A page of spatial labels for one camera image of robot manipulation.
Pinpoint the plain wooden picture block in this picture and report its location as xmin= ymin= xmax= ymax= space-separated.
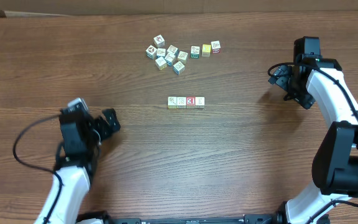
xmin=167 ymin=96 xmax=177 ymax=109

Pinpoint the yellow top picture block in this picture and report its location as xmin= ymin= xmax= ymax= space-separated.
xmin=177 ymin=96 xmax=186 ymax=109

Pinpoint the red E block front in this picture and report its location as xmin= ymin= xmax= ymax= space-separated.
xmin=186 ymin=96 xmax=196 ymax=108

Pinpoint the red e block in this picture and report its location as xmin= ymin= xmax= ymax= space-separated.
xmin=195 ymin=96 xmax=205 ymax=108
xmin=186 ymin=96 xmax=196 ymax=108

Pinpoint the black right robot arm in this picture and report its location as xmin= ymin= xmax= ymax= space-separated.
xmin=244 ymin=36 xmax=358 ymax=224

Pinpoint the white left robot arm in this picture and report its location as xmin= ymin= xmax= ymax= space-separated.
xmin=35 ymin=108 xmax=121 ymax=223

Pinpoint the yellow G letter block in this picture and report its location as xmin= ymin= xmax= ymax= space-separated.
xmin=155 ymin=57 xmax=167 ymax=70

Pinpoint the far left cluster block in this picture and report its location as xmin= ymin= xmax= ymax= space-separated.
xmin=145 ymin=45 xmax=157 ymax=60

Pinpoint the red number 3 block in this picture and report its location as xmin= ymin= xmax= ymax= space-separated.
xmin=211 ymin=40 xmax=221 ymax=54

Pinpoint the small rear centre block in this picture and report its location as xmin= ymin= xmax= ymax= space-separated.
xmin=156 ymin=48 xmax=167 ymax=58

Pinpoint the blue edged centre block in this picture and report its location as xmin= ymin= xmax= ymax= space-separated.
xmin=164 ymin=53 xmax=176 ymax=67

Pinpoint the blue edged block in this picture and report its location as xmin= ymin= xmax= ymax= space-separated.
xmin=164 ymin=53 xmax=176 ymax=67
xmin=167 ymin=45 xmax=179 ymax=56

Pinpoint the yellow top hand block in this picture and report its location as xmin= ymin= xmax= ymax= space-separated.
xmin=201 ymin=44 xmax=211 ymax=57

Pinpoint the far rear cluster block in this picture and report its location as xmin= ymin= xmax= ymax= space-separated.
xmin=154 ymin=35 xmax=165 ymax=48

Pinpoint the blue edged rear block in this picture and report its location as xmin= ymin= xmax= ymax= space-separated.
xmin=167 ymin=45 xmax=179 ymax=56

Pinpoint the green B letter block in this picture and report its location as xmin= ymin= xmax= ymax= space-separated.
xmin=191 ymin=46 xmax=200 ymax=58

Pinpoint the brown cardboard backdrop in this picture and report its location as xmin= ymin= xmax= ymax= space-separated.
xmin=0 ymin=0 xmax=358 ymax=17

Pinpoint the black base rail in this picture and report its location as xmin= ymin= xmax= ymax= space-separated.
xmin=76 ymin=211 xmax=331 ymax=224

